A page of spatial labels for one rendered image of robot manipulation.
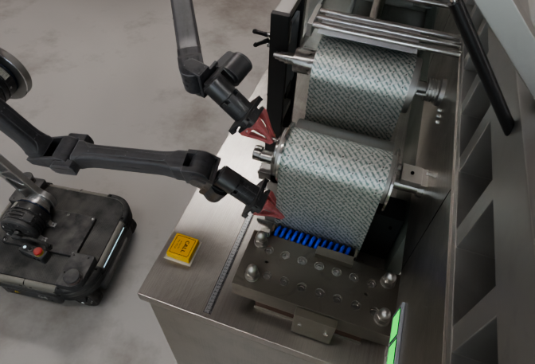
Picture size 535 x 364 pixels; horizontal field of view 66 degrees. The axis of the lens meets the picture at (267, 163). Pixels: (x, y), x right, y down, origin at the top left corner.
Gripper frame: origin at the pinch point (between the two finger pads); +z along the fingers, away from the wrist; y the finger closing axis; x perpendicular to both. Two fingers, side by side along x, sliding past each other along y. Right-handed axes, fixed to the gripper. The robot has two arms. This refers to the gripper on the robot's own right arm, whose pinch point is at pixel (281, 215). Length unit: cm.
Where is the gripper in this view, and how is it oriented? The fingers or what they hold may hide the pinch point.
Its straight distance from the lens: 108.6
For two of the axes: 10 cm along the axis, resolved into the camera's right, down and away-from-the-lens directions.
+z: 8.1, 5.5, 2.1
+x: 5.0, -4.4, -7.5
